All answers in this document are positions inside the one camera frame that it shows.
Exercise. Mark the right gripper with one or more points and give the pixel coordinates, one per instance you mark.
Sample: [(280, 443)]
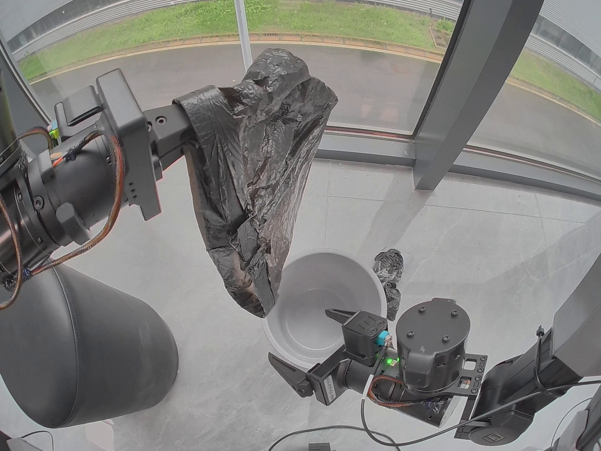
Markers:
[(350, 376)]

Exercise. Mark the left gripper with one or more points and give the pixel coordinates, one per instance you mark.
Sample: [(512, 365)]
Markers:
[(126, 158)]

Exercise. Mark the black plastic bag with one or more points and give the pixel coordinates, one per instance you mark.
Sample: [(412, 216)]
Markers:
[(253, 158)]

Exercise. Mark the black plastic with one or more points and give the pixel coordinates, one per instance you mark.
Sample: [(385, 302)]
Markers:
[(388, 266)]

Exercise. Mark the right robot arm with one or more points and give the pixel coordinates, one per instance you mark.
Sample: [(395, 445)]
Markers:
[(432, 341)]

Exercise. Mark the white trash bin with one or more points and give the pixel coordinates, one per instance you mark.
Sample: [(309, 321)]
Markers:
[(328, 275)]

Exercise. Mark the window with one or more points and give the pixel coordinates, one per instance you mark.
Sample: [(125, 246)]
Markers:
[(469, 111)]

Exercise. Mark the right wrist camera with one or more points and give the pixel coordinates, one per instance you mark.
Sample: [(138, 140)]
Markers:
[(361, 334)]

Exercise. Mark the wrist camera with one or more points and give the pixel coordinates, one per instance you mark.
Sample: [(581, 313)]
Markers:
[(77, 108), (361, 334)]

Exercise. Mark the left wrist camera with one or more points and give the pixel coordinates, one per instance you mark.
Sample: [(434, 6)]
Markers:
[(77, 108)]

